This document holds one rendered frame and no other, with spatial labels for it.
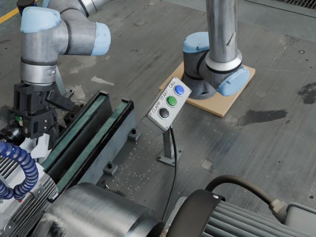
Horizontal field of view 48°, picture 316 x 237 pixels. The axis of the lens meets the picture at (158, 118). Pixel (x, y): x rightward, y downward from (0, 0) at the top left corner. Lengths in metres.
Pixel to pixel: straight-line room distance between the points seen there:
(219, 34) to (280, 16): 2.41
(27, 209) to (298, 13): 3.02
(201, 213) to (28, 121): 0.47
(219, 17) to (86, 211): 0.61
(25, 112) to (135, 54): 0.90
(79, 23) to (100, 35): 0.05
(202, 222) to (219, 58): 0.74
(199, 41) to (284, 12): 2.30
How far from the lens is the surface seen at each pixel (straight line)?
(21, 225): 0.91
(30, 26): 0.76
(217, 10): 0.99
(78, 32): 0.79
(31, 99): 0.79
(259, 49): 1.64
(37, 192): 0.88
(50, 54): 0.77
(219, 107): 1.32
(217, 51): 1.09
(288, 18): 3.42
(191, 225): 0.44
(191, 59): 1.24
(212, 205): 0.46
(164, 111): 0.95
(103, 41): 0.82
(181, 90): 1.02
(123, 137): 1.22
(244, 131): 1.27
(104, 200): 0.73
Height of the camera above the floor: 1.76
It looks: 47 degrees down
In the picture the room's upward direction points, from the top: 6 degrees counter-clockwise
